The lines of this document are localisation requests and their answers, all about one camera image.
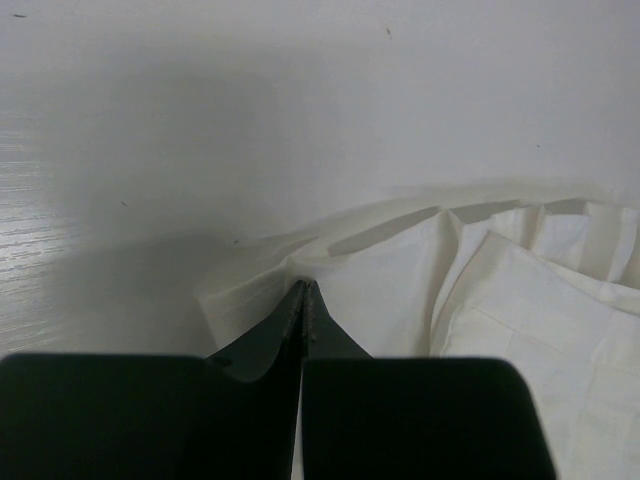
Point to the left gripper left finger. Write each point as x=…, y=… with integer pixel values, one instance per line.
x=231, y=415

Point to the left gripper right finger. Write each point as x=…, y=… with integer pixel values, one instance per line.
x=412, y=418

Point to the white pleated skirt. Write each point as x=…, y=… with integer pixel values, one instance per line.
x=545, y=277

